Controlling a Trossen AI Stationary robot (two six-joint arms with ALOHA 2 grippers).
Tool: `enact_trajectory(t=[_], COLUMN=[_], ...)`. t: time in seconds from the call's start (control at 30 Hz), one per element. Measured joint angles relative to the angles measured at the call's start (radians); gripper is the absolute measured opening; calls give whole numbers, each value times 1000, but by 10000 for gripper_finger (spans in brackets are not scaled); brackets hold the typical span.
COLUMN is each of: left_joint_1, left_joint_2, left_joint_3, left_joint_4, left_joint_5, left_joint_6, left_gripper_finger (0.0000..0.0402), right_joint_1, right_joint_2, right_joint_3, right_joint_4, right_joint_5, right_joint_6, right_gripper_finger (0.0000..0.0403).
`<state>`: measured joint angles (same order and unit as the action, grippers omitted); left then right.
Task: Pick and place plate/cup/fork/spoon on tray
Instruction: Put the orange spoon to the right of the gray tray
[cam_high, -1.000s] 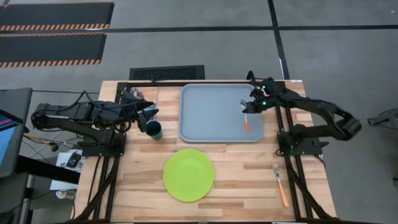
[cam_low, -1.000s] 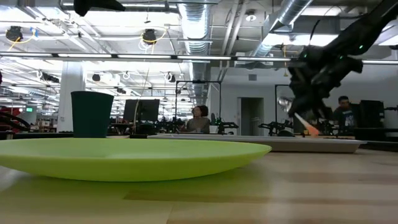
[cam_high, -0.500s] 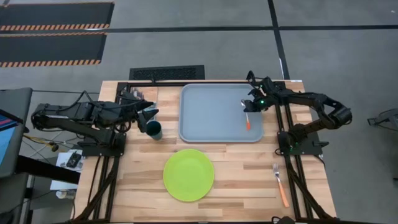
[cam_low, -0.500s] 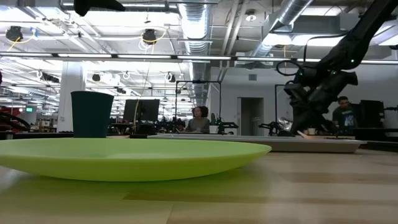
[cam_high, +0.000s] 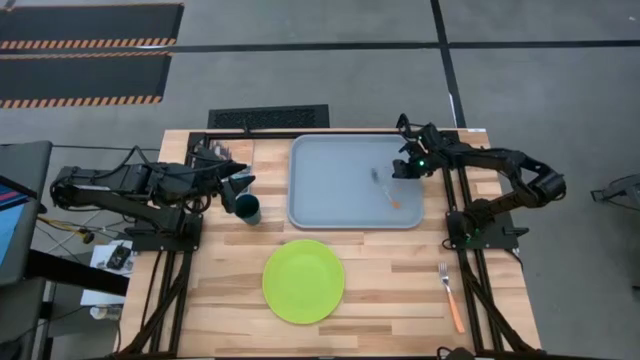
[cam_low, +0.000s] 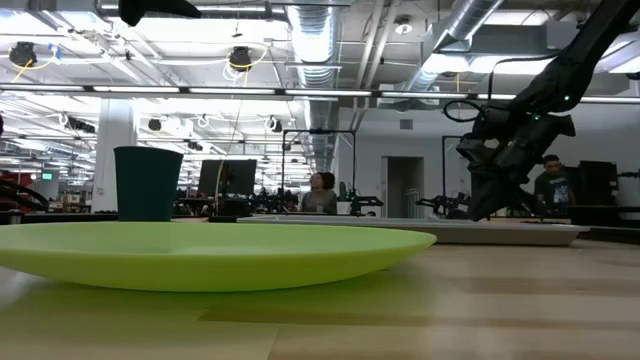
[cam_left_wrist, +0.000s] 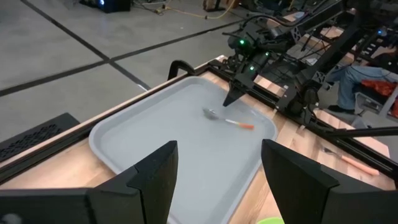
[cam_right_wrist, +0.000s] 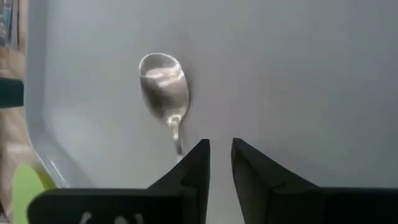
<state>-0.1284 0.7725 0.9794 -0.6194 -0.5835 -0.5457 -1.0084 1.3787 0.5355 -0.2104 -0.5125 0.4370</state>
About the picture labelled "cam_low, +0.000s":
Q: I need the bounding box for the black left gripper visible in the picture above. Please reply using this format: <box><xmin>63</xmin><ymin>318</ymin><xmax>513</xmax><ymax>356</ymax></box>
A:
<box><xmin>118</xmin><ymin>0</ymin><xmax>203</xmax><ymax>28</ymax></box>

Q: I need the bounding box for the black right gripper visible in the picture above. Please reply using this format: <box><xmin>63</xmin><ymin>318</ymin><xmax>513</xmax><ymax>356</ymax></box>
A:
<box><xmin>455</xmin><ymin>99</ymin><xmax>577</xmax><ymax>223</ymax></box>

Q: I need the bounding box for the dark green plastic cup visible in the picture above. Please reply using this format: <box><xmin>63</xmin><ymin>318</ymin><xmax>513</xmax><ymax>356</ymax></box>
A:
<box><xmin>113</xmin><ymin>145</ymin><xmax>185</xmax><ymax>223</ymax></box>

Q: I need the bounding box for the lime green plastic plate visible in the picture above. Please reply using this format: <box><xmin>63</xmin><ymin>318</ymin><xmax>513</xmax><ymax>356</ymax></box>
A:
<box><xmin>0</xmin><ymin>221</ymin><xmax>439</xmax><ymax>293</ymax></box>

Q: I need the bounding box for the grey rectangular tray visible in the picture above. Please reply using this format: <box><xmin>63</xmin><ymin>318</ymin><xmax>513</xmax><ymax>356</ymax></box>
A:
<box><xmin>237</xmin><ymin>214</ymin><xmax>590</xmax><ymax>247</ymax></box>

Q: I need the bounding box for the person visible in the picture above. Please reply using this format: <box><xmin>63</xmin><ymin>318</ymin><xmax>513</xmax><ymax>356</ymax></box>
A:
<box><xmin>533</xmin><ymin>154</ymin><xmax>576</xmax><ymax>207</ymax></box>
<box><xmin>299</xmin><ymin>171</ymin><xmax>339</xmax><ymax>216</ymax></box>

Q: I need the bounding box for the black cabinet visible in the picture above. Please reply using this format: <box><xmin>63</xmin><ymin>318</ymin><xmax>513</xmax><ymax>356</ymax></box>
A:
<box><xmin>574</xmin><ymin>160</ymin><xmax>619</xmax><ymax>207</ymax></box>

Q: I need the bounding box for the grey door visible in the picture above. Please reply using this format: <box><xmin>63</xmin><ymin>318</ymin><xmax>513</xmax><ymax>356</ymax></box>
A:
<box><xmin>381</xmin><ymin>155</ymin><xmax>426</xmax><ymax>219</ymax></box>

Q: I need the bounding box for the white square pillar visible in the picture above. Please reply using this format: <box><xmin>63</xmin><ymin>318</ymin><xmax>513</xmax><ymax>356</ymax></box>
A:
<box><xmin>91</xmin><ymin>97</ymin><xmax>139</xmax><ymax>214</ymax></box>

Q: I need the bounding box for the black computer monitor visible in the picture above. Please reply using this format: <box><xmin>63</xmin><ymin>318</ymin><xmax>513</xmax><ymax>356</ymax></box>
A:
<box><xmin>198</xmin><ymin>159</ymin><xmax>258</xmax><ymax>197</ymax></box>

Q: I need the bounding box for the black ceiling cable reel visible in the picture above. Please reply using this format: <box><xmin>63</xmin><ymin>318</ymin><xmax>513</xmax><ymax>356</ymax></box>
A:
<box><xmin>228</xmin><ymin>45</ymin><xmax>254</xmax><ymax>72</ymax></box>
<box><xmin>8</xmin><ymin>41</ymin><xmax>39</xmax><ymax>69</ymax></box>

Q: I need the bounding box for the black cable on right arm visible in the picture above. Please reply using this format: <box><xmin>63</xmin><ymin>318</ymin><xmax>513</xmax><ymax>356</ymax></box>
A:
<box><xmin>443</xmin><ymin>49</ymin><xmax>564</xmax><ymax>124</ymax></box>

